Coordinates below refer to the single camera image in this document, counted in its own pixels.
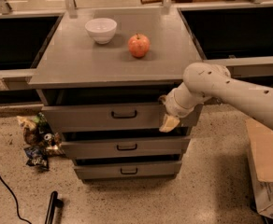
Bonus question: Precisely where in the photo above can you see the grey bottom drawer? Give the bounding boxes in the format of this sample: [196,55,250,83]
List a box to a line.
[74,161,182,180]

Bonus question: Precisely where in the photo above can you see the cardboard box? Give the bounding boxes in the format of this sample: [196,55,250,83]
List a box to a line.
[246,119,273,219]

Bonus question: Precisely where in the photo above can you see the white ceramic bowl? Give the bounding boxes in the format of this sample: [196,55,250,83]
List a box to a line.
[85,18,117,44]

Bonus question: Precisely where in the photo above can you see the blue snack bag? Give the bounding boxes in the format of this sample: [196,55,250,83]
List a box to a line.
[24,146,49,171]

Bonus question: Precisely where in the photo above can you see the grey top drawer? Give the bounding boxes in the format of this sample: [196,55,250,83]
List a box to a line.
[41,101,204,133]

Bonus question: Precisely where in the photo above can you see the pile of snack bags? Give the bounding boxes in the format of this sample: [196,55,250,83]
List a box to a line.
[17,112,64,156]

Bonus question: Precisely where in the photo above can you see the red apple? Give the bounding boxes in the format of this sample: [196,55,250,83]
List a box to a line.
[128,34,150,58]

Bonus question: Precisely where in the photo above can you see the black bar handle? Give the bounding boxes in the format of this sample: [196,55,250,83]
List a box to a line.
[45,191,64,224]

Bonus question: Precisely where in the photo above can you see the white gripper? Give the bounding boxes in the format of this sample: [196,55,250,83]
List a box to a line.
[158,88,194,133]

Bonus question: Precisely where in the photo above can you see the black floor cable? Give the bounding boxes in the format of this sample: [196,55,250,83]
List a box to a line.
[0,153,33,224]

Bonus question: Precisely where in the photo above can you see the grey drawer cabinet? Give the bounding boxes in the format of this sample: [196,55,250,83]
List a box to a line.
[30,8,201,167]

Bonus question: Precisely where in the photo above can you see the grey drawer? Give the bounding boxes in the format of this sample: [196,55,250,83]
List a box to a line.
[41,101,204,133]
[62,136,190,160]
[74,161,182,180]

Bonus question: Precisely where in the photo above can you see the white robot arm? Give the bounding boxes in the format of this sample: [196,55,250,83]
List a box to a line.
[160,63,273,133]

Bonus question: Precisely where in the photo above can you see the grey middle drawer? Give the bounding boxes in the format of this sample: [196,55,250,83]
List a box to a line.
[62,136,190,160]

